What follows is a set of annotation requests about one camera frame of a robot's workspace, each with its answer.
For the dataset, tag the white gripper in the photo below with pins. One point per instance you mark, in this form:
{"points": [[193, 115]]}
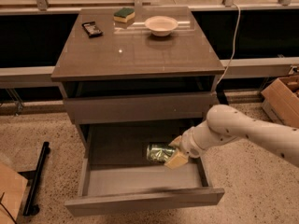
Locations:
{"points": [[189, 144]]}

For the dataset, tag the green soda can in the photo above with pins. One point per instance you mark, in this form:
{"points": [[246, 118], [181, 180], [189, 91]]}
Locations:
{"points": [[159, 152]]}

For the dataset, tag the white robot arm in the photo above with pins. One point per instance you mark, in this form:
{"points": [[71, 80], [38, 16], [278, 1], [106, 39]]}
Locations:
{"points": [[223, 125]]}

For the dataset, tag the closed top drawer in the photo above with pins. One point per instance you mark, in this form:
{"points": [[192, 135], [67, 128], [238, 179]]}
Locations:
{"points": [[139, 107]]}

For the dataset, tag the open middle drawer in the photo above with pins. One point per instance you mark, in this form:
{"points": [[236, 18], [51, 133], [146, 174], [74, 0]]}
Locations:
{"points": [[117, 177]]}

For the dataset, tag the grey drawer cabinet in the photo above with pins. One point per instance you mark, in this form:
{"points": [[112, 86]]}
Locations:
{"points": [[127, 59]]}

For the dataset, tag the cardboard box right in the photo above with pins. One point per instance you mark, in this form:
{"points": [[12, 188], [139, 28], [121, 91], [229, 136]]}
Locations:
{"points": [[282, 102]]}

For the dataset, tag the white bowl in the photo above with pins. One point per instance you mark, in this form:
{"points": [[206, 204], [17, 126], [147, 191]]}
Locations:
{"points": [[161, 25]]}

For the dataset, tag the green yellow sponge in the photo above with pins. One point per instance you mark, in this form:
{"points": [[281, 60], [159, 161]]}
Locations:
{"points": [[124, 15]]}

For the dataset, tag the black snack packet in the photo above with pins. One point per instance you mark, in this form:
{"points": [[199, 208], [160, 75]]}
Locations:
{"points": [[91, 29]]}

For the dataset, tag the black metal bar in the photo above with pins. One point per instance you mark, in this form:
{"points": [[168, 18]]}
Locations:
{"points": [[30, 208]]}

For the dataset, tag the brown board left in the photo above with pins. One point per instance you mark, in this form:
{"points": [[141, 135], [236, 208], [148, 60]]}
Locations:
{"points": [[12, 188]]}

